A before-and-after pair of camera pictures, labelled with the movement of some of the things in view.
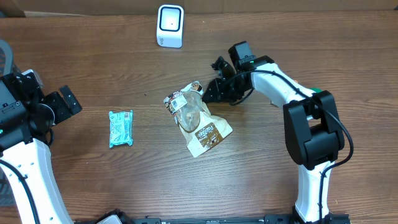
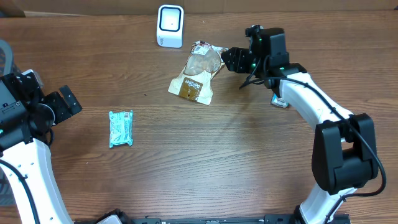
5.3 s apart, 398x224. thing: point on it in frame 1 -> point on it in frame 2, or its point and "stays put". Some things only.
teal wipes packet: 120,127 stays put
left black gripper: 57,106 stays put
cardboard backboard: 48,8 stays put
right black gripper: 219,86 -> 239,57
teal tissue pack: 275,101 stays put
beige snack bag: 201,129 -> 194,83
